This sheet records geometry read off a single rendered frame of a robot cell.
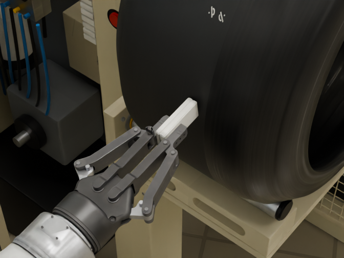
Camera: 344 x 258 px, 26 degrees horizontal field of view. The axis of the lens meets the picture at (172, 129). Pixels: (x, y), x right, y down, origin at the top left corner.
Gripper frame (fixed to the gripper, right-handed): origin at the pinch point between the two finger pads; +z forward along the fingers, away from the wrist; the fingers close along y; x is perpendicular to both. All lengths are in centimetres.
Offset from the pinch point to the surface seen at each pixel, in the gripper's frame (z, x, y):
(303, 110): 10.8, -0.6, -12.5
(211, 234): 40, 130, 34
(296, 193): 11.1, 20.9, -12.2
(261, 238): 9.3, 38.6, -7.0
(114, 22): 21.7, 19.7, 35.0
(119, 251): 10, 100, 40
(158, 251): 14, 93, 28
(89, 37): 22, 29, 44
